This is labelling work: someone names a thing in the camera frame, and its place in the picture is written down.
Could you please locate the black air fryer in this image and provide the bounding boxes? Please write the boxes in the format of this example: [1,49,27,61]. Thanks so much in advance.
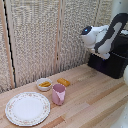
[87,29,128,80]

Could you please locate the orange rectangular food piece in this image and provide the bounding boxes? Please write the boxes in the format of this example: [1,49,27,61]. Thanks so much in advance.
[56,77,72,88]

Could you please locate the yellow food pieces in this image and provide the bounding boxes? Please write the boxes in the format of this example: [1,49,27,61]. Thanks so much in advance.
[38,81,52,89]

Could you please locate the pink mug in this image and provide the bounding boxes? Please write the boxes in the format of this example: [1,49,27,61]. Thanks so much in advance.
[51,83,67,107]

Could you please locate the small white bowl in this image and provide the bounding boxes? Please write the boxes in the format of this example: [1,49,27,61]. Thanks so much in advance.
[36,77,54,92]

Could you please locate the beige woven folding screen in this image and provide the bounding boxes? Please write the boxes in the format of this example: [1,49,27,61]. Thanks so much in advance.
[0,0,114,94]

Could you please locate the white floral rim plate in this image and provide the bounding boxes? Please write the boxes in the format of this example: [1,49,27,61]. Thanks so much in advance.
[4,91,51,127]

